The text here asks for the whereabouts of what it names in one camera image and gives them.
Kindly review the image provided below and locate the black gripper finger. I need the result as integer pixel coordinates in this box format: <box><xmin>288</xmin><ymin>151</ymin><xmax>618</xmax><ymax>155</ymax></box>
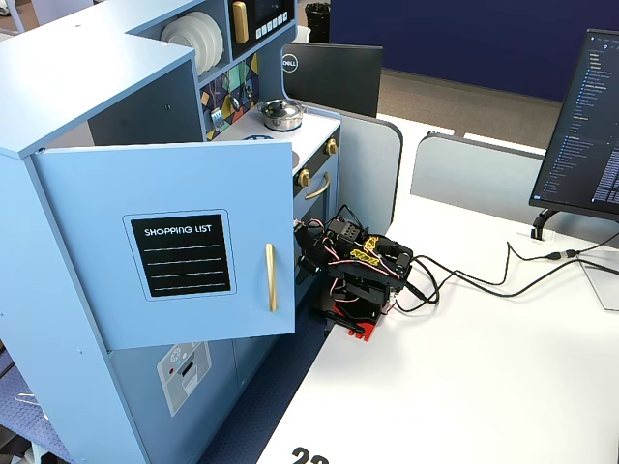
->
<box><xmin>295</xmin><ymin>253</ymin><xmax>322</xmax><ymax>287</ymax></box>
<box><xmin>293</xmin><ymin>219</ymin><xmax>315</xmax><ymax>253</ymax></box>

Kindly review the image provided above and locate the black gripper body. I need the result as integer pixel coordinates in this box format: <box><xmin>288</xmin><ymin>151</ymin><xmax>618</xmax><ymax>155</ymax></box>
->
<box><xmin>307</xmin><ymin>224</ymin><xmax>340</xmax><ymax>266</ymax></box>

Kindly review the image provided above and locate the black monitor arm base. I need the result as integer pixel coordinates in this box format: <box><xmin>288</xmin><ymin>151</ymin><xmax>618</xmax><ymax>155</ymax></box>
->
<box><xmin>530</xmin><ymin>207</ymin><xmax>565</xmax><ymax>241</ymax></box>

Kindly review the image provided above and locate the blue cabinet door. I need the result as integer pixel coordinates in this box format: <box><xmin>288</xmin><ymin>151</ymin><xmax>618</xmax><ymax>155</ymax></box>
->
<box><xmin>31</xmin><ymin>139</ymin><xmax>297</xmax><ymax>352</ymax></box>

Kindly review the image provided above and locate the black table clamp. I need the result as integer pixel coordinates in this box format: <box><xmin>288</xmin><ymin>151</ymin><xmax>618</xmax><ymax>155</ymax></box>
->
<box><xmin>310</xmin><ymin>303</ymin><xmax>365</xmax><ymax>335</ymax></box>

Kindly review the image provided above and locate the grey desk divider panel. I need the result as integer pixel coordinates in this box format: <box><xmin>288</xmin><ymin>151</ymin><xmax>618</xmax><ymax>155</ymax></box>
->
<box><xmin>409</xmin><ymin>130</ymin><xmax>619</xmax><ymax>238</ymax></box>
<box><xmin>298</xmin><ymin>102</ymin><xmax>405</xmax><ymax>231</ymax></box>

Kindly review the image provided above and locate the silver pot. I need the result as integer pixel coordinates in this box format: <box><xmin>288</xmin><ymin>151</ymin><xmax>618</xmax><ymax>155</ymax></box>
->
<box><xmin>262</xmin><ymin>109</ymin><xmax>306</xmax><ymax>132</ymax></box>

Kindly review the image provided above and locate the black shopping list board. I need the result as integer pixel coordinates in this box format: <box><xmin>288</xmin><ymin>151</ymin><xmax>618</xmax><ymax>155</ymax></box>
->
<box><xmin>122</xmin><ymin>208</ymin><xmax>239</xmax><ymax>303</ymax></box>

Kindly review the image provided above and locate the silver pot lid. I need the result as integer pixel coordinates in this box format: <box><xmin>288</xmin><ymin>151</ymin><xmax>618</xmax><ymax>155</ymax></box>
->
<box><xmin>257</xmin><ymin>99</ymin><xmax>303</xmax><ymax>120</ymax></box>

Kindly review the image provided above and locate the silver hanging spatula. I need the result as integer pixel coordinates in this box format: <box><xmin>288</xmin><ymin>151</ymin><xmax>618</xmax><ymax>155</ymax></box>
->
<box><xmin>209</xmin><ymin>81</ymin><xmax>225</xmax><ymax>130</ymax></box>

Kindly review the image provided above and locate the metal slotted spoon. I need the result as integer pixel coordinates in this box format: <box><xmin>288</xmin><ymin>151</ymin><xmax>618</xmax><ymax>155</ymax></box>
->
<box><xmin>226</xmin><ymin>72</ymin><xmax>242</xmax><ymax>113</ymax></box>

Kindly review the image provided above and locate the black Dell monitor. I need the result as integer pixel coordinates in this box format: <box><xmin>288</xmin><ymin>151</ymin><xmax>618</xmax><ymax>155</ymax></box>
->
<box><xmin>280</xmin><ymin>42</ymin><xmax>384</xmax><ymax>119</ymax></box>

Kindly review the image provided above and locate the colourful geometric backsplash panel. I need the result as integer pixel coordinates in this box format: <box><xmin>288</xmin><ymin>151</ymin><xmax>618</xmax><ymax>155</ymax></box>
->
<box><xmin>198</xmin><ymin>52</ymin><xmax>261</xmax><ymax>142</ymax></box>

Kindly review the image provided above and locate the white plate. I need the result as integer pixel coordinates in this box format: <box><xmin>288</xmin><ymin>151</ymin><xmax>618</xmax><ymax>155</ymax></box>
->
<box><xmin>160</xmin><ymin>19</ymin><xmax>198</xmax><ymax>77</ymax></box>
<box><xmin>169</xmin><ymin>14</ymin><xmax>207</xmax><ymax>73</ymax></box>
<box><xmin>192</xmin><ymin>11</ymin><xmax>225</xmax><ymax>69</ymax></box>

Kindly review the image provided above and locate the black trash can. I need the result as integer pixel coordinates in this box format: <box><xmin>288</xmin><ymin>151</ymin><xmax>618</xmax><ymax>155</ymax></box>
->
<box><xmin>305</xmin><ymin>2</ymin><xmax>332</xmax><ymax>44</ymax></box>

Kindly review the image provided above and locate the black toy microwave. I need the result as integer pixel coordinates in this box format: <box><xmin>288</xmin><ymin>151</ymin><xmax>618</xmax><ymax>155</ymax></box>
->
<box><xmin>226</xmin><ymin>0</ymin><xmax>297</xmax><ymax>60</ymax></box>

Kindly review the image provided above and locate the blue toy kitchen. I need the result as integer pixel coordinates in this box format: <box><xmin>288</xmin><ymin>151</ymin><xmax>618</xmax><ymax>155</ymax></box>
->
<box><xmin>0</xmin><ymin>0</ymin><xmax>342</xmax><ymax>464</ymax></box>

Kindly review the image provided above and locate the grey flat stand plate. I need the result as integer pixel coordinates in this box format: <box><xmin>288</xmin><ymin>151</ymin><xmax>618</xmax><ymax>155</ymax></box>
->
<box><xmin>578</xmin><ymin>260</ymin><xmax>619</xmax><ymax>313</ymax></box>

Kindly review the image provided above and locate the black monitor with lit screen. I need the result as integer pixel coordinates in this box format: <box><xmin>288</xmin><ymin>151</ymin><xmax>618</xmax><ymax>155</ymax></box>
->
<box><xmin>528</xmin><ymin>27</ymin><xmax>619</xmax><ymax>223</ymax></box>

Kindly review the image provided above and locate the gold cabinet door handle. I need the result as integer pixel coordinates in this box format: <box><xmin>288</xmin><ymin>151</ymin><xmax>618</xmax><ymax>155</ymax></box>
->
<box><xmin>264</xmin><ymin>243</ymin><xmax>280</xmax><ymax>314</ymax></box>

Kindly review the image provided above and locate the gold oven handle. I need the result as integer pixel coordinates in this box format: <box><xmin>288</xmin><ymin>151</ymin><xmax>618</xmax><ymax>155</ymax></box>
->
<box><xmin>304</xmin><ymin>171</ymin><xmax>333</xmax><ymax>201</ymax></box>

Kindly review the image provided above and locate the red arm base mount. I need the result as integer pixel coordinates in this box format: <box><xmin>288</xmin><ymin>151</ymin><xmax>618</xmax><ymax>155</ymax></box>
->
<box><xmin>332</xmin><ymin>298</ymin><xmax>379</xmax><ymax>343</ymax></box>

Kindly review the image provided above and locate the thin black USB cable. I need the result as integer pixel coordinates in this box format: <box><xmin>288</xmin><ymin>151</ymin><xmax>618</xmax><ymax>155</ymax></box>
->
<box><xmin>394</xmin><ymin>240</ymin><xmax>619</xmax><ymax>314</ymax></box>

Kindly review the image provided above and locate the thick black cable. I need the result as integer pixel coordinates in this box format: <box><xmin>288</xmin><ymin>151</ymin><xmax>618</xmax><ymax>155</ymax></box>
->
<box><xmin>409</xmin><ymin>255</ymin><xmax>619</xmax><ymax>299</ymax></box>

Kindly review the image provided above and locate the gold microwave handle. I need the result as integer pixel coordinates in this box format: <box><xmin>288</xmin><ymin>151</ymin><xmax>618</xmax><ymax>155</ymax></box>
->
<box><xmin>231</xmin><ymin>1</ymin><xmax>251</xmax><ymax>45</ymax></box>

